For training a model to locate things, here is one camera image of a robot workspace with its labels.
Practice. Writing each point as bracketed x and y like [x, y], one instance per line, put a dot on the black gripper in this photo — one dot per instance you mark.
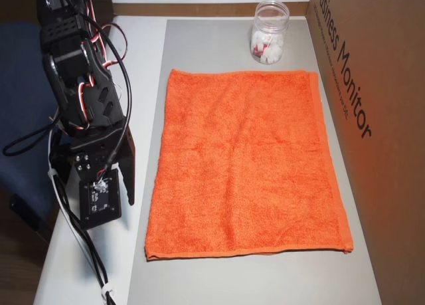
[89, 151]

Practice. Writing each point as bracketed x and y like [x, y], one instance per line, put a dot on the orange terry towel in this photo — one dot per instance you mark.
[245, 159]

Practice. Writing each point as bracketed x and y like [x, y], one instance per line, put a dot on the blue office chair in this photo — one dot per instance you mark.
[20, 85]

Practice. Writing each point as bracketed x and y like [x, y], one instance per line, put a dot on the grey table mat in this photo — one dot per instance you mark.
[212, 46]

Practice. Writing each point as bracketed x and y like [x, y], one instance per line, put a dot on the red white packet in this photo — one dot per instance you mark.
[259, 49]

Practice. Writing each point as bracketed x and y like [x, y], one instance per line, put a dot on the clear plastic jar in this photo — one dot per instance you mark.
[269, 16]

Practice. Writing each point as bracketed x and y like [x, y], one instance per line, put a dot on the brown cardboard monitor box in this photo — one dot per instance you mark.
[391, 185]

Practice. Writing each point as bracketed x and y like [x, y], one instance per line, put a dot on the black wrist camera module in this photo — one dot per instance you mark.
[99, 202]

